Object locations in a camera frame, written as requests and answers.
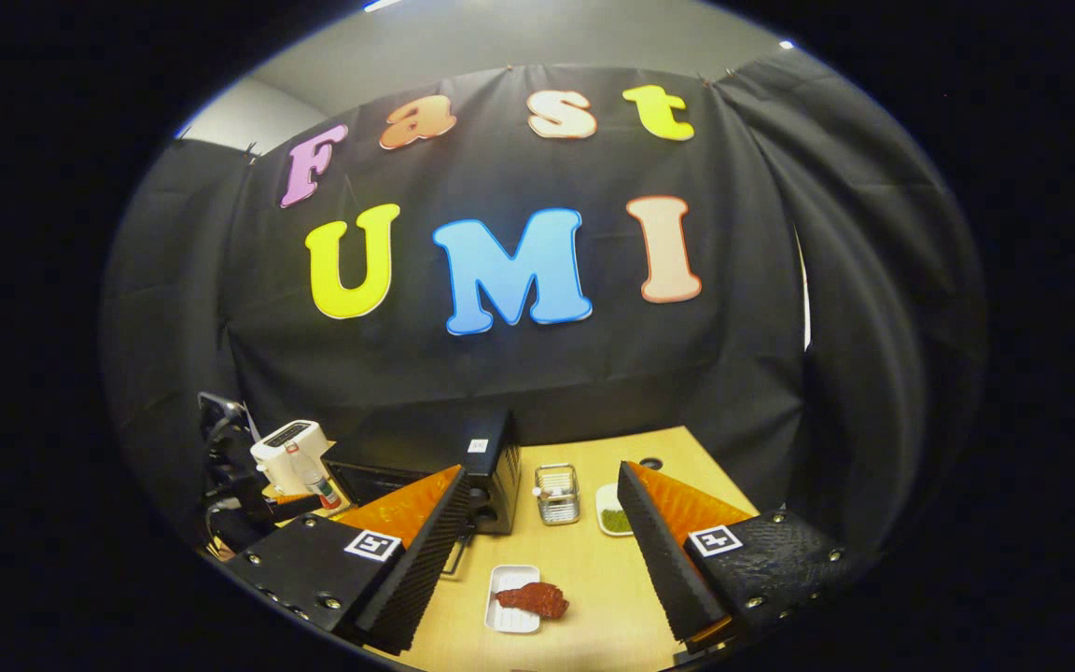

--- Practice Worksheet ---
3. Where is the metal wire basket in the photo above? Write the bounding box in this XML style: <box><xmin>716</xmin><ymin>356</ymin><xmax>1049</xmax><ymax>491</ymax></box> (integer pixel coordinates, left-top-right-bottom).
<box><xmin>533</xmin><ymin>464</ymin><xmax>582</xmax><ymax>526</ymax></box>

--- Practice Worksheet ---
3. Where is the small white rectangular tray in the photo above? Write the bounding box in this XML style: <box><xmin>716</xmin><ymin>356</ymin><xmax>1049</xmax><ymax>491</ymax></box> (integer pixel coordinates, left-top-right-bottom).
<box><xmin>483</xmin><ymin>564</ymin><xmax>542</xmax><ymax>637</ymax></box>

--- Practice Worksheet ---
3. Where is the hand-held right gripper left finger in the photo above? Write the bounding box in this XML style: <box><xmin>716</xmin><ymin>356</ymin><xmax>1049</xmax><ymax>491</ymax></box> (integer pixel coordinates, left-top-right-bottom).
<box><xmin>220</xmin><ymin>464</ymin><xmax>473</xmax><ymax>656</ymax></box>

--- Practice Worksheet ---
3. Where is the black backdrop cloth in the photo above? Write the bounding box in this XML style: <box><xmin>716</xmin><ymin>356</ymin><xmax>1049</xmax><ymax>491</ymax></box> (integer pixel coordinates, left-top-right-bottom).
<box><xmin>99</xmin><ymin>47</ymin><xmax>988</xmax><ymax>561</ymax></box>

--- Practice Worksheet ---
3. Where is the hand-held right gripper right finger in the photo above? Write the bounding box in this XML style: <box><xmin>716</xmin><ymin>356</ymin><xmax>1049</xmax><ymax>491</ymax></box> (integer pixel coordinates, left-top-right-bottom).
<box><xmin>617</xmin><ymin>460</ymin><xmax>866</xmax><ymax>654</ymax></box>

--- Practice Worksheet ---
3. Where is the clear plastic bottle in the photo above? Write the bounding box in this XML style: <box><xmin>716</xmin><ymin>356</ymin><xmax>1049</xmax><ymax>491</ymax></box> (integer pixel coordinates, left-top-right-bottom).
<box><xmin>285</xmin><ymin>442</ymin><xmax>343</xmax><ymax>511</ymax></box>

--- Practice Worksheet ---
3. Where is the black electric oven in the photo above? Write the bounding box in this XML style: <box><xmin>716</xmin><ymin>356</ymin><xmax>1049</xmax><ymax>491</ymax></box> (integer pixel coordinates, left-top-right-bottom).
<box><xmin>325</xmin><ymin>409</ymin><xmax>523</xmax><ymax>581</ymax></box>

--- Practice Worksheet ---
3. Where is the white divided plate with beans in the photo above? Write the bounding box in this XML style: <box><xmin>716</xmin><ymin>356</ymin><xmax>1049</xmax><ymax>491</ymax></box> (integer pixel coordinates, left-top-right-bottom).
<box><xmin>594</xmin><ymin>482</ymin><xmax>637</xmax><ymax>539</ymax></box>

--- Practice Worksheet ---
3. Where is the red meat piece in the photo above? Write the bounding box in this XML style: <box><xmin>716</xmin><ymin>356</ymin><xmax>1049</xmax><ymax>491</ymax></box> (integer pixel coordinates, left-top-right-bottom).
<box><xmin>495</xmin><ymin>581</ymin><xmax>570</xmax><ymax>621</ymax></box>

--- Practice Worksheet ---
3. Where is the white toaster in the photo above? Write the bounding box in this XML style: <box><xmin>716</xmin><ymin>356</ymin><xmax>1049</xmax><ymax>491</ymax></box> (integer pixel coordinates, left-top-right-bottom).
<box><xmin>249</xmin><ymin>419</ymin><xmax>329</xmax><ymax>497</ymax></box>

